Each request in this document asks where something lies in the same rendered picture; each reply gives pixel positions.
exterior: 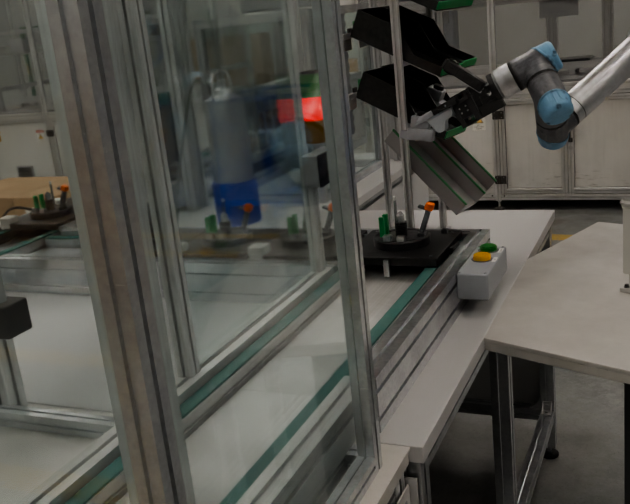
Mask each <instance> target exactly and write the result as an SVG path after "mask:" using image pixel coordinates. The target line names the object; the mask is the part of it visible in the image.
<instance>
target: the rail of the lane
mask: <svg viewBox="0 0 630 504"><path fill-rule="evenodd" d="M486 243H491V242H490V229H472V230H471V231H470V232H469V234H468V235H467V236H466V237H465V238H464V240H463V241H462V242H461V243H460V244H459V241H455V242H454V243H453V245H452V246H451V247H450V248H449V250H450V256H449V258H448V259H447V260H446V261H445V262H444V264H443V265H442V266H441V267H440V268H439V270H438V271H437V272H436V273H435V274H434V276H433V277H432V278H431V279H430V280H429V282H428V283H427V284H426V285H425V286H424V288H423V289H422V290H421V291H420V292H419V294H418V295H417V296H416V297H415V298H414V300H413V301H412V302H411V303H410V304H409V306H408V307H407V308H406V309H405V310H404V312H403V313H402V314H401V315H400V316H399V318H398V319H397V320H396V321H395V322H394V324H393V325H392V326H391V327H390V328H389V330H388V331H387V332H386V333H385V334H384V336H383V337H382V338H381V339H380V340H379V342H378V343H377V344H376V345H375V346H374V348H373V349H372V355H373V366H374V377H375V388H376V398H377V409H378V420H379V431H380V433H381V432H382V431H383V429H384V428H385V426H386V425H387V423H388V422H389V420H390V419H391V417H392V416H393V414H394V413H395V411H396V410H397V408H398V407H399V405H400V404H401V402H402V401H403V399H404V398H405V396H406V395H407V393H408V392H409V390H410V389H411V387H412V386H413V384H414V383H415V381H416V380H417V378H418V377H419V375H420V374H421V372H422V371H423V369H424V367H425V366H426V364H427V363H428V361H429V360H430V358H431V357H432V355H433V354H434V352H435V351H436V349H437V348H438V346H439V345H440V343H441V342H442V340H443V339H444V337H445V336H446V334H447V333H448V331H449V330H450V328H451V327H452V325H453V324H454V322H455V321H456V319H457V318H458V316H459V315H460V313H461V312H462V310H463V309H464V307H465V306H466V304H467V303H468V301H469V300H470V299H458V295H457V279H456V274H457V273H458V271H459V270H460V269H461V267H462V266H463V265H464V263H465V262H466V261H467V259H468V258H469V257H470V255H471V254H472V253H473V252H474V250H475V249H476V248H477V246H481V245H482V244H486Z"/></svg>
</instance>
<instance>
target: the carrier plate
mask: <svg viewBox="0 0 630 504"><path fill-rule="evenodd" d="M378 231H379V230H372V231H371V232H370V233H369V234H367V235H366V236H365V237H364V238H362V246H363V259H364V265H376V266H383V261H384V260H390V266H416V267H438V266H439V265H440V263H441V262H442V261H443V260H444V259H445V257H446V256H447V255H448V254H449V253H450V250H449V248H450V247H451V246H452V245H453V243H454V242H455V241H460V240H461V238H462V231H461V230H449V232H448V233H447V234H442V233H441V230H427V231H428V232H430V234H431V243H430V244H429V245H427V246H425V247H423V248H420V249H416V250H410V251H400V252H391V251H382V250H379V249H376V248H375V247H374V239H373V238H374V236H375V235H377V234H378Z"/></svg>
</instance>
